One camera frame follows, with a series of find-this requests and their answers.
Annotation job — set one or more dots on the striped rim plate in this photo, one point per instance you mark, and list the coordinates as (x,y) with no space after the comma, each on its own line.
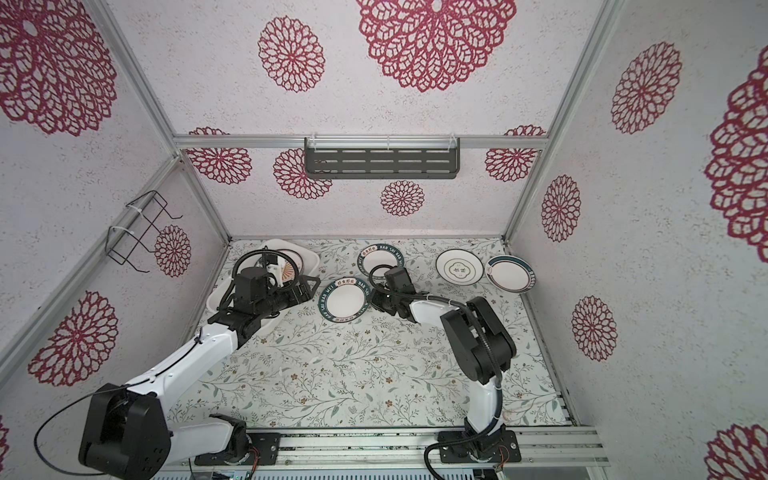
(510,273)

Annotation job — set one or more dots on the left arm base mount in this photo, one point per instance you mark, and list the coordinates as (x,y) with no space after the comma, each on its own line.
(259,449)

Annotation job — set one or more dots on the orange sunburst plate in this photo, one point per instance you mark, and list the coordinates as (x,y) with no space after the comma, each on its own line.
(291,270)

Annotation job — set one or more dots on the black wire wall rack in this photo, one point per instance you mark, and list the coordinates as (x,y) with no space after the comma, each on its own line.
(148,208)

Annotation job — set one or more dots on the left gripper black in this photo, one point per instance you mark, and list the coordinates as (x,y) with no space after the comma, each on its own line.
(296,297)

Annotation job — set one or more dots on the green rim plate back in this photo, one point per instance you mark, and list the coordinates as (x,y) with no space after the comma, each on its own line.
(378,254)

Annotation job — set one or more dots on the white plastic bin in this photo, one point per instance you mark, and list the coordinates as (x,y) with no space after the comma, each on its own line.
(311,267)

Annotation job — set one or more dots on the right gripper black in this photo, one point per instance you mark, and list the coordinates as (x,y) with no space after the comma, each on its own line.
(376,295)

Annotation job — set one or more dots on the green rim plate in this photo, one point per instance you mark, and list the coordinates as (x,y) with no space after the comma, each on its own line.
(378,254)
(344,300)

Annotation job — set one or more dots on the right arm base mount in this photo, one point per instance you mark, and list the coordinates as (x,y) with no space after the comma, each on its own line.
(480,447)

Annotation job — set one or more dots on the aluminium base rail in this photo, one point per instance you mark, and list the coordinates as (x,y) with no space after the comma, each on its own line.
(393,449)

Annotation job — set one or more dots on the grey slotted wall shelf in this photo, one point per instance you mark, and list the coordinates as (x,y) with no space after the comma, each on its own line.
(386,160)

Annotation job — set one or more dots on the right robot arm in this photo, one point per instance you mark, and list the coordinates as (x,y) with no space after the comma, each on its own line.
(479,341)

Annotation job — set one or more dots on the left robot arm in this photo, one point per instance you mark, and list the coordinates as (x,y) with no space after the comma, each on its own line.
(126,434)

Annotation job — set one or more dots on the white plate brown line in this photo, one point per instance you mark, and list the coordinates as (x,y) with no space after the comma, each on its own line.
(459,267)

